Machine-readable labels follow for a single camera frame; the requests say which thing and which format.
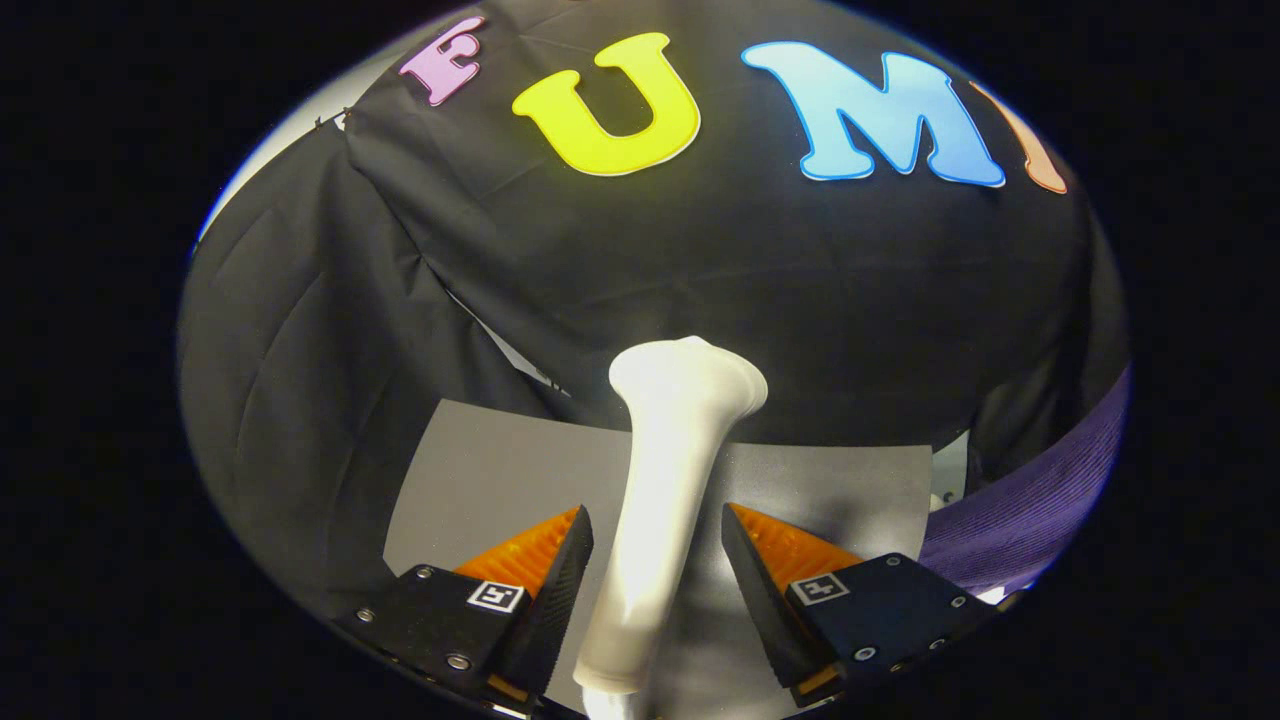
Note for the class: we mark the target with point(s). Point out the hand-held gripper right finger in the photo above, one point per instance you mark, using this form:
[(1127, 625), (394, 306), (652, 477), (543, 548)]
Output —
[(760, 610)]

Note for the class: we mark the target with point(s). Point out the white garment steamer head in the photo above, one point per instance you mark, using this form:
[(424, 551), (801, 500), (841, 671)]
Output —
[(660, 480)]

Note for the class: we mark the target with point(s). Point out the grey drawer cabinet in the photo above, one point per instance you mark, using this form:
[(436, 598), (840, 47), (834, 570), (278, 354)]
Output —
[(500, 470)]

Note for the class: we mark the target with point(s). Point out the black backdrop cloth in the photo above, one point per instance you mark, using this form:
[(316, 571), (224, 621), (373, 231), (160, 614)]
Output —
[(700, 270)]

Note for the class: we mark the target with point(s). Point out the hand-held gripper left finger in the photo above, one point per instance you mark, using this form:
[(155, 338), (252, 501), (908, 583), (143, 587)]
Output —
[(555, 610)]

